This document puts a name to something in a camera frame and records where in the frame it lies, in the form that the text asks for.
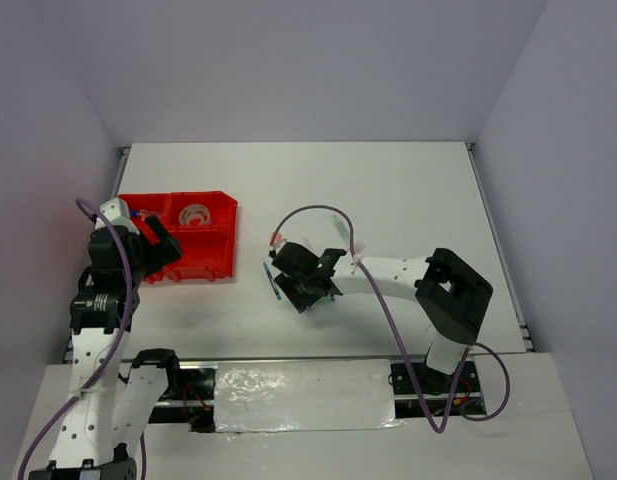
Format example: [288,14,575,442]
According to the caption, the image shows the blue cap glue bottle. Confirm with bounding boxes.
[130,209,163,221]

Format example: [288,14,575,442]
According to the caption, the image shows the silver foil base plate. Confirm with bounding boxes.
[214,359,399,433]

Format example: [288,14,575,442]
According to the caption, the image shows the green highlighter pen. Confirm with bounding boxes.
[332,215,350,243]

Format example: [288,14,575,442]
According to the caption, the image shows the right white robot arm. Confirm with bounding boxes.
[269,242,493,391]

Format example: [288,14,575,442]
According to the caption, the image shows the left blue gel pen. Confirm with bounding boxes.
[262,261,282,301]

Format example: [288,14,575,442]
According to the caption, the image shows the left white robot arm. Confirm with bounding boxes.
[17,212,184,479]

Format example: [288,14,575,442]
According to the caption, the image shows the small white tape roll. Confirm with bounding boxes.
[187,210,212,226]

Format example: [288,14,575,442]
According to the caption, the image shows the orange highlighter cap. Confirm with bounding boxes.
[269,232,282,246]

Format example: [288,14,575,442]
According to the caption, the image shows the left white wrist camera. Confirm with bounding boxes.
[99,197,137,231]

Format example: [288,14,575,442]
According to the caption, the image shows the large clear tape roll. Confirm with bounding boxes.
[178,204,212,226]

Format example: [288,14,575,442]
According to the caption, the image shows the red compartment storage bin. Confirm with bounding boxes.
[120,191,238,284]

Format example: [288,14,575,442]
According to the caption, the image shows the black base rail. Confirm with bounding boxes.
[149,360,486,433]

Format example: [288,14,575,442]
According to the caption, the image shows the pink highlighter pen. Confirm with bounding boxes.
[353,241,365,254]

